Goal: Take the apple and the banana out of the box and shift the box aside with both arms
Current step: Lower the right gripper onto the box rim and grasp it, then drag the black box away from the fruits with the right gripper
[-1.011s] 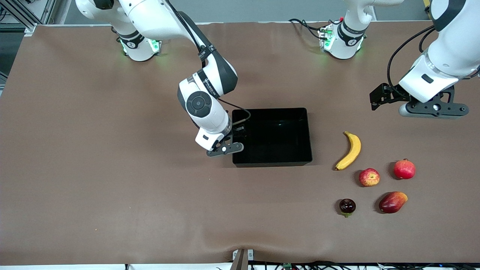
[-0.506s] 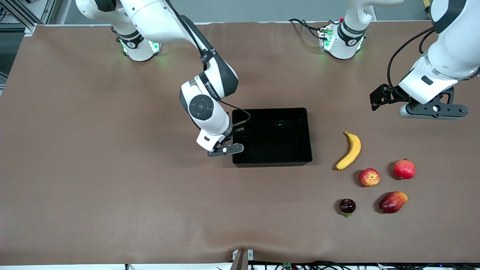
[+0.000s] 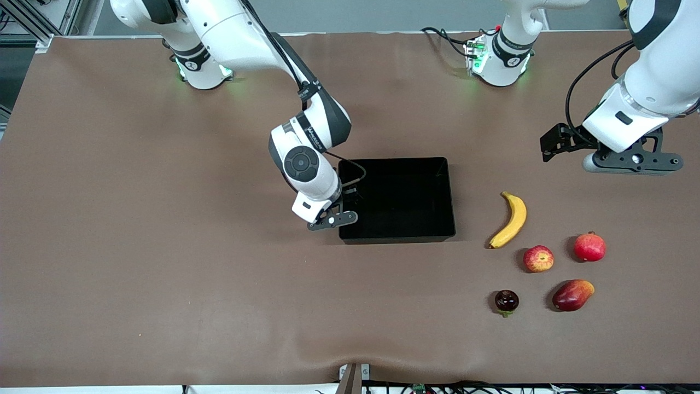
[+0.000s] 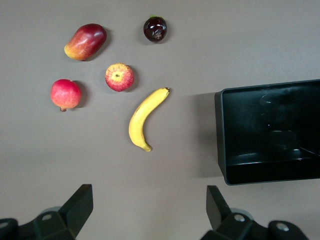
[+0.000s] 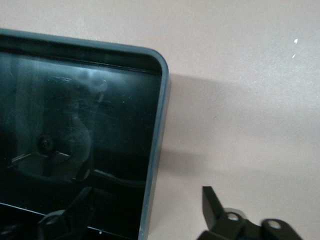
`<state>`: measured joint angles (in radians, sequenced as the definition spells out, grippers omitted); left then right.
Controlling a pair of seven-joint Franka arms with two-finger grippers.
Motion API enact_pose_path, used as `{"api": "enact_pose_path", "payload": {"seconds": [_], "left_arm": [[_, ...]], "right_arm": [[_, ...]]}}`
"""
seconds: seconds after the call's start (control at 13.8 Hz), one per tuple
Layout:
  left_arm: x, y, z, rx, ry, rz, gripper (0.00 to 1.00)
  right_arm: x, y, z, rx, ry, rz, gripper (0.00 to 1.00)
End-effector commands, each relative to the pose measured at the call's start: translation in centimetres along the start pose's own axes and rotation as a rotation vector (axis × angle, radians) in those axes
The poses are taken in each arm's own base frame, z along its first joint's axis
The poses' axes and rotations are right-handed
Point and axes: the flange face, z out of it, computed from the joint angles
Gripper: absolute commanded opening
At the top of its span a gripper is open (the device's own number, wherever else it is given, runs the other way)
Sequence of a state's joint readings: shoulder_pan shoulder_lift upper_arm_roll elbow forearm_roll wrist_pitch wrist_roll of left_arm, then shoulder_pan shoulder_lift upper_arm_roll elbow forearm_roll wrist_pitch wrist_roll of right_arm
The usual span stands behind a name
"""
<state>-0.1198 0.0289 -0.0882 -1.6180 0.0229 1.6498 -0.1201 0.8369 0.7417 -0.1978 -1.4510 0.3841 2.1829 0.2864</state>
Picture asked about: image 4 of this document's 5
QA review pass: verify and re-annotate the red orange mango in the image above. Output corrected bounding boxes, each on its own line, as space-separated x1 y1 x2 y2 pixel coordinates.
63 23 108 62

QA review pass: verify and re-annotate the red pomegranate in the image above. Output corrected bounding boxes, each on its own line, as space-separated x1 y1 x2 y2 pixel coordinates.
50 78 83 113

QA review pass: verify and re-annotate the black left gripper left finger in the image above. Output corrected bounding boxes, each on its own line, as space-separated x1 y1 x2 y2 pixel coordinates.
0 184 94 240

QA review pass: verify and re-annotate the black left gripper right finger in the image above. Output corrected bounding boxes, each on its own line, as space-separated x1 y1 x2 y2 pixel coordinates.
199 184 311 240

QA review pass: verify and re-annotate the red yellow apple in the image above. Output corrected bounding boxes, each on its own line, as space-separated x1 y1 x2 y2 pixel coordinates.
104 62 135 93

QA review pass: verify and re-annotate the dark purple mangosteen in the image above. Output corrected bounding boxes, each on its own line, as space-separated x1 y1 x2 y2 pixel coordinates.
142 15 168 44

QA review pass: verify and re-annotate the black plastic box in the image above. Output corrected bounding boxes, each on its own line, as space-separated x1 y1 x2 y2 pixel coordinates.
214 78 320 186

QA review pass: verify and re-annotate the yellow banana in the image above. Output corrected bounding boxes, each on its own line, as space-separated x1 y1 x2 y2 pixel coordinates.
128 87 171 153

